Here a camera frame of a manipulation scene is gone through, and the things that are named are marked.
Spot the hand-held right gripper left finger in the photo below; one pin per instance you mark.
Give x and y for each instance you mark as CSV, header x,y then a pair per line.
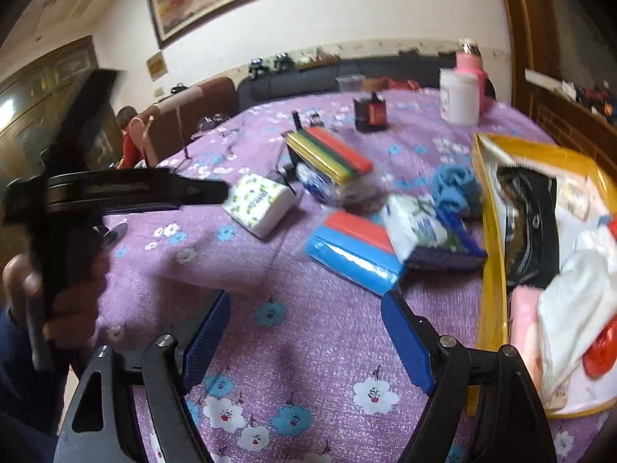
x,y
207,337

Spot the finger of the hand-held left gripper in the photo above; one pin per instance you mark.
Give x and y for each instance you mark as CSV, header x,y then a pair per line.
x,y
164,190

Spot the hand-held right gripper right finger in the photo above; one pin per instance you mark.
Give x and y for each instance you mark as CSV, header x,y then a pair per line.
x,y
409,337

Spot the yellow tray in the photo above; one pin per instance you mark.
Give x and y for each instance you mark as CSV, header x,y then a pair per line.
x,y
491,299

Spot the green print tissue pack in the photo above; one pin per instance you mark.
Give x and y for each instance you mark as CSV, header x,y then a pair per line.
x,y
258,202

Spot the red blue sponge pack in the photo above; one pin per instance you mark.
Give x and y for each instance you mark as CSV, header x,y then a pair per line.
x,y
352,255

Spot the white blue wipes pack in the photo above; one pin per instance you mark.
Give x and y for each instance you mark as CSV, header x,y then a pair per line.
x,y
424,231

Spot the pink tissue pack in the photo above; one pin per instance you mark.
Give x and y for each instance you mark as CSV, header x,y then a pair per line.
x,y
525,328

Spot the blue white patterned pouch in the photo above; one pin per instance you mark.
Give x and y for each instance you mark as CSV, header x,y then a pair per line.
x,y
315,181

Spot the blue sock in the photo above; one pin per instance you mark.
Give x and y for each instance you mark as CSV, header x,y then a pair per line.
x,y
455,190

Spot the black gold-print snack packet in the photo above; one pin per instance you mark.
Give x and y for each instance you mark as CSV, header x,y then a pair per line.
x,y
530,231

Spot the multicolour sponge pack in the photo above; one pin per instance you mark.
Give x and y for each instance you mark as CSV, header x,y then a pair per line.
x,y
332,154

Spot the red shiny pouch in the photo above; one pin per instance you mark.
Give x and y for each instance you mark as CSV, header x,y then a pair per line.
x,y
602,352

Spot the white red-label packet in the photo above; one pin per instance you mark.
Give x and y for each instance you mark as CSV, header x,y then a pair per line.
x,y
576,195

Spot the person's left forearm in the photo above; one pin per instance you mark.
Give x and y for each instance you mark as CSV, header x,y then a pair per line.
x,y
19,395

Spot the person's left hand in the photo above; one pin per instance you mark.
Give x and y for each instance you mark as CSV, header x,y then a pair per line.
x,y
77,308

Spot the purple floral tablecloth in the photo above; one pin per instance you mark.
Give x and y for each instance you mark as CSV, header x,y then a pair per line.
x,y
299,337

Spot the brown leather chair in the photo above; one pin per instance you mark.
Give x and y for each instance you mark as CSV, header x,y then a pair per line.
x,y
207,106

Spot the carved wooden cabinet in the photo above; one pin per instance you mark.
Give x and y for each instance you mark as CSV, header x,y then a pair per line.
x,y
33,106

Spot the small black gadget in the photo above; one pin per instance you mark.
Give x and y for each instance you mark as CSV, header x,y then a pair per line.
x,y
256,67
284,60

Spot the black sofa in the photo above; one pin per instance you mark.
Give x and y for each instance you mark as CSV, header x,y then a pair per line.
x,y
313,77

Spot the clear plastic cup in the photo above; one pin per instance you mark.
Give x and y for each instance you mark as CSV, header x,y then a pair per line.
x,y
349,83

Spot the dark red-label bottle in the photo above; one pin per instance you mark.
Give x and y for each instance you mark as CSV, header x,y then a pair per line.
x,y
371,113

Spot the white plastic jar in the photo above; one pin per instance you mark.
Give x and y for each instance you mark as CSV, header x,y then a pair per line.
x,y
458,96

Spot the red plastic bag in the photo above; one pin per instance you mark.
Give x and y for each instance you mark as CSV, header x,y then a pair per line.
x,y
393,83

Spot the wooden brick-pattern counter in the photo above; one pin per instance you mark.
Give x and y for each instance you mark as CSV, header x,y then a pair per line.
x,y
569,123

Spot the pink water bottle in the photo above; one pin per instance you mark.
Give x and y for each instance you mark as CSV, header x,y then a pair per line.
x,y
470,65

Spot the white flat box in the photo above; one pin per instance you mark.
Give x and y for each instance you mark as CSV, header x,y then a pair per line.
x,y
542,79

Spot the pile of counter clutter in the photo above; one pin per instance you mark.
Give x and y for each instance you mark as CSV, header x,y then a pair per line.
x,y
593,99

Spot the small gold wall frame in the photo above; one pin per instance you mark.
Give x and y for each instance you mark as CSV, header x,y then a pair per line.
x,y
156,66

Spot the wooden partition frame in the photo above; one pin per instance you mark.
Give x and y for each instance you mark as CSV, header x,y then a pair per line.
x,y
518,33

